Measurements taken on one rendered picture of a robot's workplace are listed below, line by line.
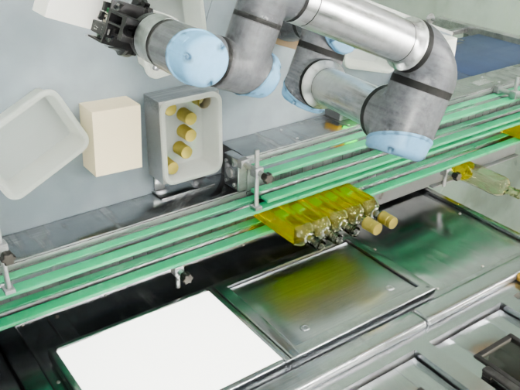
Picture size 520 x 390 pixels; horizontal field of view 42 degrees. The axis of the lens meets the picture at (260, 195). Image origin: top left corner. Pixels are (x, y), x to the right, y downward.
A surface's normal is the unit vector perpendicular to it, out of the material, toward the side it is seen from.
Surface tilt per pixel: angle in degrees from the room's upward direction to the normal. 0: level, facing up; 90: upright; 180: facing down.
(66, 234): 90
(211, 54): 0
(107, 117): 0
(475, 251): 90
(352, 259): 90
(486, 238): 90
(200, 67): 0
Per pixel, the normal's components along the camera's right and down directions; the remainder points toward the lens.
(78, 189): 0.58, 0.39
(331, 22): 0.34, 0.73
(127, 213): 0.01, -0.88
